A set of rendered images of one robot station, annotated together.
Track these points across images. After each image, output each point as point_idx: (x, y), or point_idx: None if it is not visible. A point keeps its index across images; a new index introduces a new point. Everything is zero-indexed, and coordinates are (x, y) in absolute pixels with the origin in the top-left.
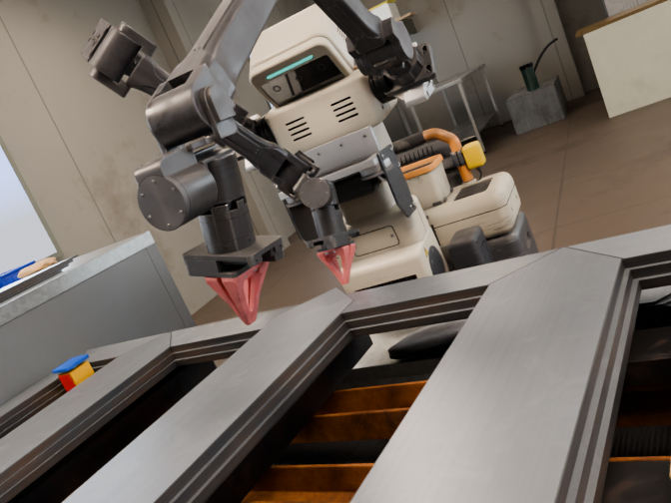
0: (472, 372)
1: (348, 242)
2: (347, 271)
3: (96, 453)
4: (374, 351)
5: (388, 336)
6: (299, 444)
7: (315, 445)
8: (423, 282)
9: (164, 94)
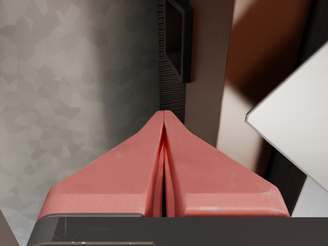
0: None
1: (167, 238)
2: (174, 123)
3: None
4: (91, 37)
5: (16, 39)
6: (176, 114)
7: (180, 89)
8: None
9: None
